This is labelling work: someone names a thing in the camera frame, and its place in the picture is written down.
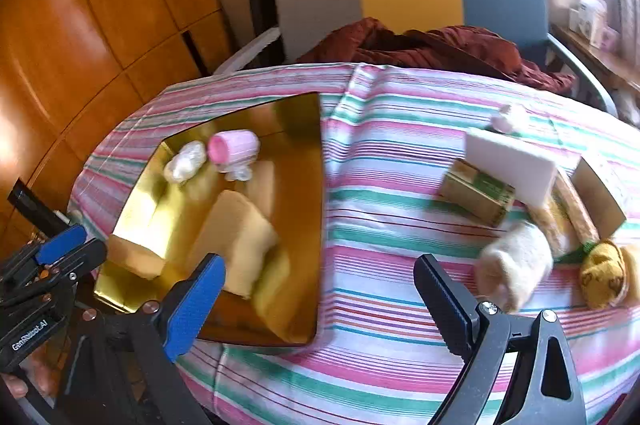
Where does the brown cardboard box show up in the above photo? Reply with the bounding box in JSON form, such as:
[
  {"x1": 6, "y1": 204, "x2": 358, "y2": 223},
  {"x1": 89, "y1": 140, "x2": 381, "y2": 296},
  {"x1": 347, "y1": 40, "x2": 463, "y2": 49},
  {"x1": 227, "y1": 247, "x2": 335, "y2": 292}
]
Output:
[{"x1": 94, "y1": 92, "x2": 328, "y2": 348}]

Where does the yellow sponge block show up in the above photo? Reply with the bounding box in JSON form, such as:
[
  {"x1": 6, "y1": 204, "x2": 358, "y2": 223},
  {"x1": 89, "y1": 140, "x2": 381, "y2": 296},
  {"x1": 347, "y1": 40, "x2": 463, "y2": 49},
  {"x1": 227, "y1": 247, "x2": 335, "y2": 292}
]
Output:
[{"x1": 187, "y1": 190, "x2": 278, "y2": 301}]

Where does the white plastic-wrapped ball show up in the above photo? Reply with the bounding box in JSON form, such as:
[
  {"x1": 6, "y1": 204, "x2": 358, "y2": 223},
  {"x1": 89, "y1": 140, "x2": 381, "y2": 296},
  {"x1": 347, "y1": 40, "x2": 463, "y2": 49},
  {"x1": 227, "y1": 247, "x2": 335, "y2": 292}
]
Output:
[
  {"x1": 490, "y1": 104, "x2": 531, "y2": 136},
  {"x1": 164, "y1": 141, "x2": 208, "y2": 185}
]

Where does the yellow plush toy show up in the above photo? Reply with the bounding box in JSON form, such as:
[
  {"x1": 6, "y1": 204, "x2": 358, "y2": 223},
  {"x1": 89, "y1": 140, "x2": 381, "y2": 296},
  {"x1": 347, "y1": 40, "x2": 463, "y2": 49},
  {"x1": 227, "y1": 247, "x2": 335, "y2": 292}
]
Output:
[{"x1": 580, "y1": 240, "x2": 640, "y2": 311}]

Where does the white tissue box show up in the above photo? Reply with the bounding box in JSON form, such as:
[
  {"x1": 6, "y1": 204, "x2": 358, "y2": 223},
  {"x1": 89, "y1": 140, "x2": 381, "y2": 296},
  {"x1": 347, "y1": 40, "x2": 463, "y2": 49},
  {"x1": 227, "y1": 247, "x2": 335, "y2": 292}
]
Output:
[{"x1": 570, "y1": 0, "x2": 608, "y2": 46}]

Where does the white foam block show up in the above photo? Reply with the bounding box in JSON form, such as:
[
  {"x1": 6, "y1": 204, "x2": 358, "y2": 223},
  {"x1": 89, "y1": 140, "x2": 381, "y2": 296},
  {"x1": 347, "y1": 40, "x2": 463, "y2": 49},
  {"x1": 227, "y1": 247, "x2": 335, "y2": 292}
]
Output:
[{"x1": 464, "y1": 128, "x2": 558, "y2": 208}]

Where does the rice cracker packet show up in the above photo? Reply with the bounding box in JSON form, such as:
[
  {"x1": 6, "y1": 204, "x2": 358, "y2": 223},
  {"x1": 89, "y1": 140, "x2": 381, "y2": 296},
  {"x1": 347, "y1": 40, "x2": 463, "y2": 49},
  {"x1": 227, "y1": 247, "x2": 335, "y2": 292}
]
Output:
[{"x1": 530, "y1": 168, "x2": 601, "y2": 261}]

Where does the pink cup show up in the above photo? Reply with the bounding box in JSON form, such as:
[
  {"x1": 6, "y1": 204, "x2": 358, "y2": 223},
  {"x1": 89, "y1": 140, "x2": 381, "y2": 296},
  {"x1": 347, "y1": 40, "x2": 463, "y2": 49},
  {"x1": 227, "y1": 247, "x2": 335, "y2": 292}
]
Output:
[{"x1": 207, "y1": 130, "x2": 261, "y2": 181}]

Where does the black rectangular bar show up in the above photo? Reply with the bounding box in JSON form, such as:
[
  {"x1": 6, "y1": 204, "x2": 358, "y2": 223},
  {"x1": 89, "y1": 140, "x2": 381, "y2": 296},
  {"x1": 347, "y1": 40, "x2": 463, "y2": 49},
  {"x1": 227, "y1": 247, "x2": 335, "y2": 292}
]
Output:
[{"x1": 7, "y1": 178, "x2": 71, "y2": 231}]

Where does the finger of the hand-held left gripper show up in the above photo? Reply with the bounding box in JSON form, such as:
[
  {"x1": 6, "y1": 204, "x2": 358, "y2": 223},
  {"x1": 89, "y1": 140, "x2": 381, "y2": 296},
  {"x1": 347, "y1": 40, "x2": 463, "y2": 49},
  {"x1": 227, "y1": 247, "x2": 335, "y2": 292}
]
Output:
[
  {"x1": 0, "y1": 239, "x2": 108, "y2": 306},
  {"x1": 0, "y1": 225, "x2": 88, "y2": 288}
]

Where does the wooden side desk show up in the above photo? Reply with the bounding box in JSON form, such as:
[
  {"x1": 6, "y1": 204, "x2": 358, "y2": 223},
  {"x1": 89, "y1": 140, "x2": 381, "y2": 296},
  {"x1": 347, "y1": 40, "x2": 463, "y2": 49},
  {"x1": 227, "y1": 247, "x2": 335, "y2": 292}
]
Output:
[{"x1": 550, "y1": 22, "x2": 640, "y2": 96}]

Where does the striped tablecloth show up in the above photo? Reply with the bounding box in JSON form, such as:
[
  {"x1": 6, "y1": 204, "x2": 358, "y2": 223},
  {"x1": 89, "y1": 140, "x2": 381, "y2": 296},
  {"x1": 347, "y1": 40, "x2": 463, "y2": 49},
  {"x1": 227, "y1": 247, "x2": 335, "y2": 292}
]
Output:
[{"x1": 67, "y1": 62, "x2": 640, "y2": 425}]

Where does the person's left hand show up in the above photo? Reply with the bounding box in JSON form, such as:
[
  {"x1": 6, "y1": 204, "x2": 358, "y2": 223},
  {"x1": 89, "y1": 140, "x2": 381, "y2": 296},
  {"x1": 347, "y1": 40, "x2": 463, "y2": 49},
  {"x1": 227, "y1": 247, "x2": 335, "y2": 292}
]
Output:
[{"x1": 0, "y1": 357, "x2": 57, "y2": 402}]

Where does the wooden cabinet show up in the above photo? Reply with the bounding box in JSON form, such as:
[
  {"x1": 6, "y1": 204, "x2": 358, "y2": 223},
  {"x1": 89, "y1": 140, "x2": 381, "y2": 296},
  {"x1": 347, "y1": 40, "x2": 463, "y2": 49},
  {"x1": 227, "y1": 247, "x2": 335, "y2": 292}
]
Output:
[{"x1": 0, "y1": 0, "x2": 233, "y2": 286}]

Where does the maroon jacket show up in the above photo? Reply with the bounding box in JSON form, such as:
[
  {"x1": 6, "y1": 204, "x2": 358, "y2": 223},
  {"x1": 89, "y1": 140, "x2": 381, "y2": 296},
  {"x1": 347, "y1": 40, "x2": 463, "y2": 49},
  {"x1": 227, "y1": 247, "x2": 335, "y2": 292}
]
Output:
[{"x1": 297, "y1": 18, "x2": 576, "y2": 93}]

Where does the gold box lid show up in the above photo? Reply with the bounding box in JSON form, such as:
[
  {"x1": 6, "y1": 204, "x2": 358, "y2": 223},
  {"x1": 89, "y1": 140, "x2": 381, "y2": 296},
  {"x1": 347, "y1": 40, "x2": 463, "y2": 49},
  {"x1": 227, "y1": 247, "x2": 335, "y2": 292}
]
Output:
[{"x1": 570, "y1": 155, "x2": 628, "y2": 241}]

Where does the green and gold box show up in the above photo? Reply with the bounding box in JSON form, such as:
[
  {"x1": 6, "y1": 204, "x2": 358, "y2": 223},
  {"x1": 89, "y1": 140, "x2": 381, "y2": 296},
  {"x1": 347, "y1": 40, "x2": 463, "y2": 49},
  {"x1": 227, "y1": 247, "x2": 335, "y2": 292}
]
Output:
[{"x1": 439, "y1": 159, "x2": 516, "y2": 228}]

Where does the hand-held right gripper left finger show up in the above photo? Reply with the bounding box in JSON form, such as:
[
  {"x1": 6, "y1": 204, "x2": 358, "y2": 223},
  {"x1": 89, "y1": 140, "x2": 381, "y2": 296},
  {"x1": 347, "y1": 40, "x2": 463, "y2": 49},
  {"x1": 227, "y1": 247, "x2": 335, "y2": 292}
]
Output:
[{"x1": 55, "y1": 253, "x2": 227, "y2": 425}]

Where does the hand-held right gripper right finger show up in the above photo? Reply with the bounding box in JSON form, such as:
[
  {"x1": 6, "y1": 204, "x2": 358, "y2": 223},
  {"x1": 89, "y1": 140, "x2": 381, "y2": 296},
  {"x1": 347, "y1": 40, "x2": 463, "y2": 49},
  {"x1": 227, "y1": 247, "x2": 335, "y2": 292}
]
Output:
[{"x1": 414, "y1": 254, "x2": 588, "y2": 425}]

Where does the pink packet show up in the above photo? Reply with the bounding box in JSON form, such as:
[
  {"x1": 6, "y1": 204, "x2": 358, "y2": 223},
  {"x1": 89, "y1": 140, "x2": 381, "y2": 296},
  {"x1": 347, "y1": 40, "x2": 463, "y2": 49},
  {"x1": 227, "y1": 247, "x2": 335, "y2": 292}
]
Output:
[{"x1": 597, "y1": 28, "x2": 621, "y2": 53}]

